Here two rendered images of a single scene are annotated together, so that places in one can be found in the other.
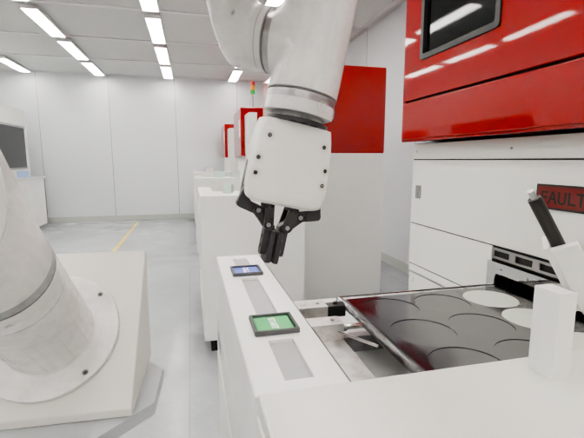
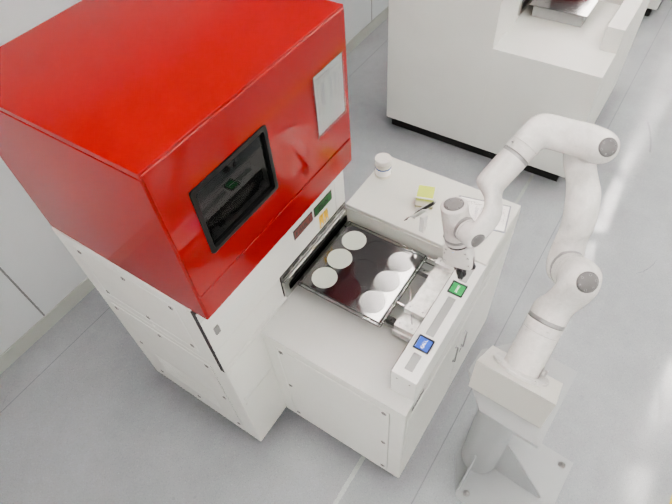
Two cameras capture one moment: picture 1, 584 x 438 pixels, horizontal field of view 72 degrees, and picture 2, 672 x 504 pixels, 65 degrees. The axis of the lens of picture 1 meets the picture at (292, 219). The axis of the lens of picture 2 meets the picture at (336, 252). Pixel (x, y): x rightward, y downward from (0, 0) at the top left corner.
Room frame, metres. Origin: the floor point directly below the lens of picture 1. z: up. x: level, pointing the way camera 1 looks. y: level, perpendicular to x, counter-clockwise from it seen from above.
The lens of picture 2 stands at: (1.47, 0.58, 2.56)
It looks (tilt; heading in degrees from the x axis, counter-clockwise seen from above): 52 degrees down; 232
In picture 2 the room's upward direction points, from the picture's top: 6 degrees counter-clockwise
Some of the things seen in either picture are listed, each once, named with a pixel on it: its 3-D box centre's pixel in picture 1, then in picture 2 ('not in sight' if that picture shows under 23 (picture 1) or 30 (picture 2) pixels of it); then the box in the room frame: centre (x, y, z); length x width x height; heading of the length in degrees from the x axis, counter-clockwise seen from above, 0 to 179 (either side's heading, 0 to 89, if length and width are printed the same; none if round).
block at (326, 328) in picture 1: (317, 328); (416, 311); (0.63, -0.04, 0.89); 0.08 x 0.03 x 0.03; 104
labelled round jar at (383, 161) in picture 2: not in sight; (383, 166); (0.25, -0.58, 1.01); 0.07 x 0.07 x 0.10
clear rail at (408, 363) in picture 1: (381, 338); (403, 289); (0.60, -0.14, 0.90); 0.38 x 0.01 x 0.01; 14
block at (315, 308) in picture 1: (304, 311); (405, 327); (0.71, -0.02, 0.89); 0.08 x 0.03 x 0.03; 104
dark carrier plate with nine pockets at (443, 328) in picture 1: (481, 326); (362, 269); (0.64, -0.31, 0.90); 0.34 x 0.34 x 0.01; 14
